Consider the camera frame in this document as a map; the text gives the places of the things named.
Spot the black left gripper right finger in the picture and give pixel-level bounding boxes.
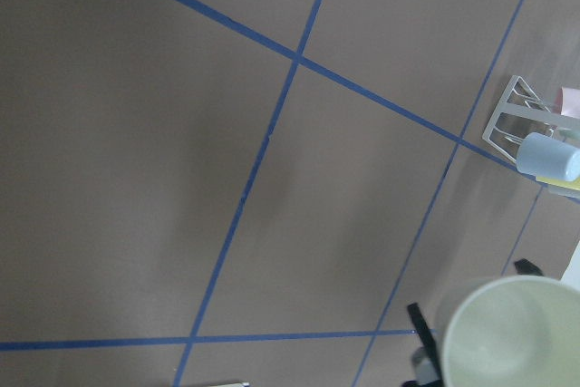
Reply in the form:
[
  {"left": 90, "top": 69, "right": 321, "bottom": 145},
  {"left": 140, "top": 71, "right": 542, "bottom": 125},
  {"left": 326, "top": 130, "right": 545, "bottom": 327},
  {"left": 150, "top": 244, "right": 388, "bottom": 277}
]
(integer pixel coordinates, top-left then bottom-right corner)
[{"left": 513, "top": 258, "right": 543, "bottom": 276}]

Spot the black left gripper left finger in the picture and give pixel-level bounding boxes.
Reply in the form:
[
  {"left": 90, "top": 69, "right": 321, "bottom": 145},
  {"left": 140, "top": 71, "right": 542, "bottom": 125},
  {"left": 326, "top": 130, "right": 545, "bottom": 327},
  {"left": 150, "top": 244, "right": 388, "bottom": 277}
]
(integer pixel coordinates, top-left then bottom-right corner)
[{"left": 407, "top": 303, "right": 442, "bottom": 381}]

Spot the pale green plastic cup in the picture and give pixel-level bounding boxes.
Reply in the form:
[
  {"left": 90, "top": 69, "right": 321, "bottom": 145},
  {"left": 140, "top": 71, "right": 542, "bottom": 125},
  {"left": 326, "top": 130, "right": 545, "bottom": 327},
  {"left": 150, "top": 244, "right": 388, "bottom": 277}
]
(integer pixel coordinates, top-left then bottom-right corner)
[{"left": 435, "top": 276, "right": 579, "bottom": 386}]

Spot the yellow plastic cup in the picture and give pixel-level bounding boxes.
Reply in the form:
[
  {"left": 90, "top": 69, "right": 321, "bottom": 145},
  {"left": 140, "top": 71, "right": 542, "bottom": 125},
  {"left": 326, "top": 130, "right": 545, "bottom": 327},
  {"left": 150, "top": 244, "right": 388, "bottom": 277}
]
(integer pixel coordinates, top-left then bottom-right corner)
[{"left": 536, "top": 176, "right": 580, "bottom": 191}]

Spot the light blue plastic cup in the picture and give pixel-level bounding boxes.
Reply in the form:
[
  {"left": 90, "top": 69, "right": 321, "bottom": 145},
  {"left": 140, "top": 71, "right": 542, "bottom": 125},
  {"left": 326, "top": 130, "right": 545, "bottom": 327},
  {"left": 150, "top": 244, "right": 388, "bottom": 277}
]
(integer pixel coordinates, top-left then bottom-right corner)
[{"left": 516, "top": 132, "right": 579, "bottom": 182}]

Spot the pink plastic cup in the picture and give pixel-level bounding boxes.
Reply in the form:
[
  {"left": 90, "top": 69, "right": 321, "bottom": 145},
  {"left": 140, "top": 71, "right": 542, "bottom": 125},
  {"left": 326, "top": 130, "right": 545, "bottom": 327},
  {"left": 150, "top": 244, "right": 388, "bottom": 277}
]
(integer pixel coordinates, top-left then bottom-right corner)
[{"left": 555, "top": 87, "right": 580, "bottom": 119}]

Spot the white wire cup rack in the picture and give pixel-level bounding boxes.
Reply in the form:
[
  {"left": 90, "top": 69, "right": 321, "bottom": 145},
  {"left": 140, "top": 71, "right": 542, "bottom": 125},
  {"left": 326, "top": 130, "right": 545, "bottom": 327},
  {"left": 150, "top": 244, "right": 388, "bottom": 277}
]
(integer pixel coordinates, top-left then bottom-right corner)
[{"left": 481, "top": 74, "right": 580, "bottom": 200}]

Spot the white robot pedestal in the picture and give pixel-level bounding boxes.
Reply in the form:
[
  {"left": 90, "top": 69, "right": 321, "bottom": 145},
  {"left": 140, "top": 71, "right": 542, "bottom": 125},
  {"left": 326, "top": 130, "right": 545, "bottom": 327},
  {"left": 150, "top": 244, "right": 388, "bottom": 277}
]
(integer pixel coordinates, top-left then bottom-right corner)
[{"left": 204, "top": 382, "right": 251, "bottom": 387}]

